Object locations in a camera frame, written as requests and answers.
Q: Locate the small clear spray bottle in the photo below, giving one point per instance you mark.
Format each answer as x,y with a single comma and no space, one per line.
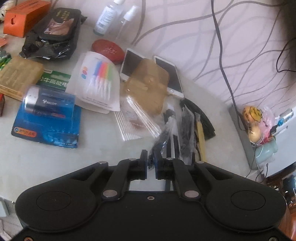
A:
125,21

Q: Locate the white smartphone left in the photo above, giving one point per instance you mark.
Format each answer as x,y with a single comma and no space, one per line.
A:
130,63

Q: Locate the blue battery blister pack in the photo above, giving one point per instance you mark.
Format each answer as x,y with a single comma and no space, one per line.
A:
48,116

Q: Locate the colourful interdental brush pack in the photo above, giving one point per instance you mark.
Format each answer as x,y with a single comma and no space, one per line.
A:
95,83

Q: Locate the white smartphone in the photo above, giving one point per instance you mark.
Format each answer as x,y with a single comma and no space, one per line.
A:
130,63
174,84

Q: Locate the white smartphone right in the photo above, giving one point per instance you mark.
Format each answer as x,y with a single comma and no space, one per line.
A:
174,84

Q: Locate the red oval case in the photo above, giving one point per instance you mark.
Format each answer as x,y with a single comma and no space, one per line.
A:
109,49

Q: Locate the green battery card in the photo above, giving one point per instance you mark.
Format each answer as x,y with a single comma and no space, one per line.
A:
54,79

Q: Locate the clear bag of toothpicks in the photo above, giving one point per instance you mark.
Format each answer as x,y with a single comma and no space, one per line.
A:
133,122

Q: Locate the orange cardboard box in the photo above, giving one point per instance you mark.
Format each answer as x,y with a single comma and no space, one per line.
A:
19,20

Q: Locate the clear bag of black parts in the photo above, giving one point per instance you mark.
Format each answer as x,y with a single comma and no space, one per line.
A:
177,138

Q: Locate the tan wooden box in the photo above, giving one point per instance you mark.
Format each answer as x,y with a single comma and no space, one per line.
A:
17,76

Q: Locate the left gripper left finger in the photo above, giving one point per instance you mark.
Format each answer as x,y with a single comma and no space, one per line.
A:
121,175

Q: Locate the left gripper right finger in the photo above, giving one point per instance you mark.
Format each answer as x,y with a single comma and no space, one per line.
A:
179,174

